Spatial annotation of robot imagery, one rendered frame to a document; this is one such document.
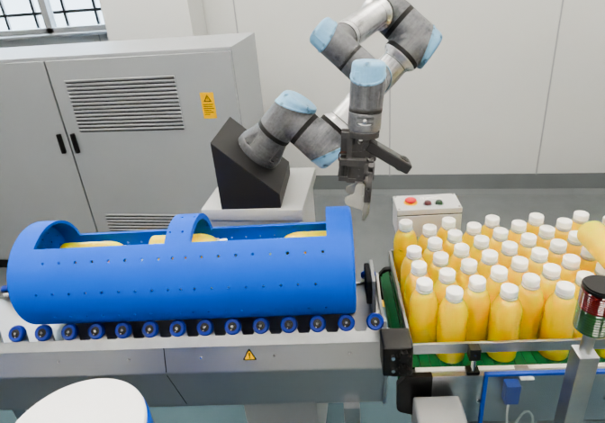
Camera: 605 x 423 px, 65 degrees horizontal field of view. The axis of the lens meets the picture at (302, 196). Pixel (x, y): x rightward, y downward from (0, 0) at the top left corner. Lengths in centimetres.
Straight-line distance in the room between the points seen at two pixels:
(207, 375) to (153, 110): 175
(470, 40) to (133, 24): 243
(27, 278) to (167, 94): 160
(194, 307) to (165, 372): 25
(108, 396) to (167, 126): 191
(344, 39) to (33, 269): 95
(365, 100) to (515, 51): 289
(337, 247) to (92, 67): 207
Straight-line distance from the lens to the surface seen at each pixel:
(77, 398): 117
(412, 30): 148
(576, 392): 116
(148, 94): 279
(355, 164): 108
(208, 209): 150
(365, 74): 104
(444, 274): 123
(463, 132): 396
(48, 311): 141
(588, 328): 103
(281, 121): 144
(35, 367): 158
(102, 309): 133
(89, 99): 298
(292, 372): 136
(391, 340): 118
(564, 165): 426
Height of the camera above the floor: 182
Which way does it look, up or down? 26 degrees down
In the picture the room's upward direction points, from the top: 5 degrees counter-clockwise
